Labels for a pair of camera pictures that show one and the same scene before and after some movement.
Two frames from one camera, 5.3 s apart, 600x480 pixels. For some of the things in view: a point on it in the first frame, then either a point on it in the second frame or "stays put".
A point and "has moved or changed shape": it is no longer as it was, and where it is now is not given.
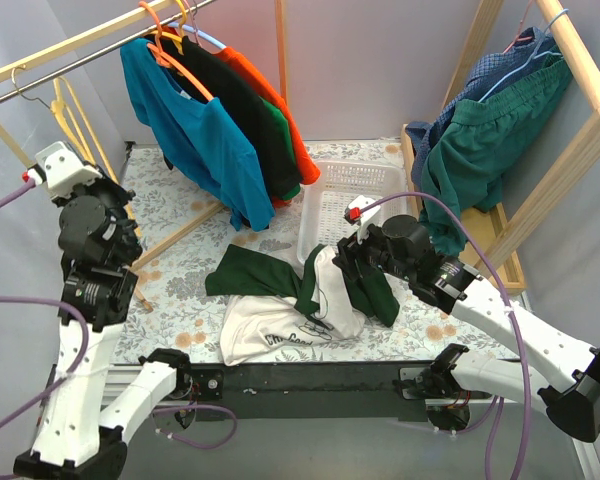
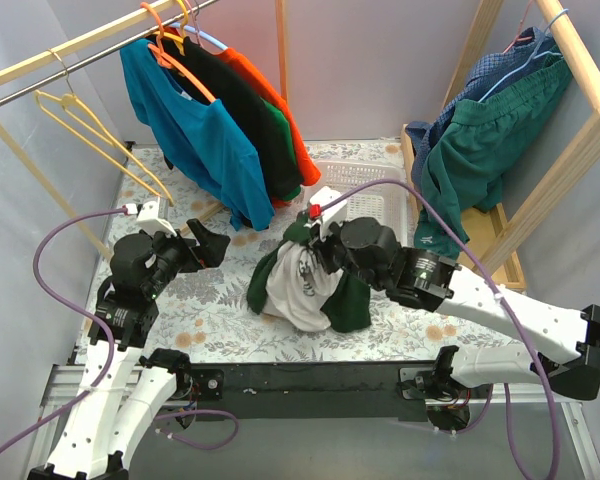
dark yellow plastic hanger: [177, 39] stays put
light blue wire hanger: [533, 57] stays put
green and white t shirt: [269, 306] has moved or changed shape
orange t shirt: [309, 170] stays put
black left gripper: [118, 191] -> [191, 252]
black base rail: [308, 391] stays put
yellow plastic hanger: [60, 107] has moved or changed shape
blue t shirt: [198, 139] stays put
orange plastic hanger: [162, 58] stays put
